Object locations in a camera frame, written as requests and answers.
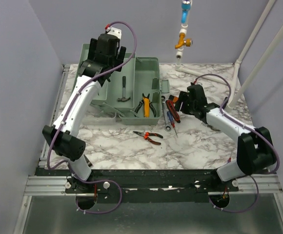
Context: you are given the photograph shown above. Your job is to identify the orange long nose pliers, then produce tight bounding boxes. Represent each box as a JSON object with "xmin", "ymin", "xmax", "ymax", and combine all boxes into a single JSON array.
[{"xmin": 133, "ymin": 131, "xmax": 163, "ymax": 145}]

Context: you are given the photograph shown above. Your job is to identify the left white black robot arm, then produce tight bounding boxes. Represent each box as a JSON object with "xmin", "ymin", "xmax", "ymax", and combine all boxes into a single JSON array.
[{"xmin": 42, "ymin": 29, "xmax": 126, "ymax": 193}]

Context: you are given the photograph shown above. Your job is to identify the orange black brush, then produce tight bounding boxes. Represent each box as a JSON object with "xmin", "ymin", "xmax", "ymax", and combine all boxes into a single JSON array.
[{"xmin": 169, "ymin": 95, "xmax": 179, "ymax": 103}]

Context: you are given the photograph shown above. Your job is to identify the aluminium rail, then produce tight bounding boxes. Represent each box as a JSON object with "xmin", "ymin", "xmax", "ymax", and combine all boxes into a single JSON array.
[{"xmin": 24, "ymin": 176, "xmax": 67, "ymax": 196}]

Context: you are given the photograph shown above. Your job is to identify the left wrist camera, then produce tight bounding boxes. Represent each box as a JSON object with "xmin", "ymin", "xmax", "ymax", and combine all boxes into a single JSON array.
[{"xmin": 105, "ymin": 26, "xmax": 122, "ymax": 39}]

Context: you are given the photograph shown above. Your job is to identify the black mounting rail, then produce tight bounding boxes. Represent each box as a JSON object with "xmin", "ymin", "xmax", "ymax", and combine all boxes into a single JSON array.
[{"xmin": 34, "ymin": 168, "xmax": 270, "ymax": 204}]

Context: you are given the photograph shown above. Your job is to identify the green tool box clear lid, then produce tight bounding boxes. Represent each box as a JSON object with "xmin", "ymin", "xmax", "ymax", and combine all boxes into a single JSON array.
[{"xmin": 82, "ymin": 53, "xmax": 170, "ymax": 125}]

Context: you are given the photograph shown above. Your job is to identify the blue handle screwdriver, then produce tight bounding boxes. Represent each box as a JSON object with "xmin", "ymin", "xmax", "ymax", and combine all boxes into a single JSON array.
[{"xmin": 167, "ymin": 111, "xmax": 178, "ymax": 137}]

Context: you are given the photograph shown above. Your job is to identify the silver ratchet wrench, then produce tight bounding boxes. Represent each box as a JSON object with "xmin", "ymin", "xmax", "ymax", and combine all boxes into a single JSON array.
[{"xmin": 161, "ymin": 96, "xmax": 171, "ymax": 132}]

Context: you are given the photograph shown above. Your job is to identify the small black claw hammer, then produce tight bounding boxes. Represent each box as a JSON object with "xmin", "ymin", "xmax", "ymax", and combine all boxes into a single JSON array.
[{"xmin": 118, "ymin": 76, "xmax": 131, "ymax": 102}]

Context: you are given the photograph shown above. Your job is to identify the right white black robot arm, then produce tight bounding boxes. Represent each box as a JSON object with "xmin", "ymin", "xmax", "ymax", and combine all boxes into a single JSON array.
[{"xmin": 175, "ymin": 84, "xmax": 279, "ymax": 191}]

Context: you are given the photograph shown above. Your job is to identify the white pvc pipe frame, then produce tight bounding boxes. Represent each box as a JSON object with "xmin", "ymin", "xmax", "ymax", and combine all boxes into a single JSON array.
[{"xmin": 175, "ymin": 0, "xmax": 283, "ymax": 111}]

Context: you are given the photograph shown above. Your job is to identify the orange box cutter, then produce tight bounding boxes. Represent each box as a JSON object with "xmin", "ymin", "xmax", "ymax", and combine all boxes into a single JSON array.
[{"xmin": 143, "ymin": 96, "xmax": 150, "ymax": 117}]

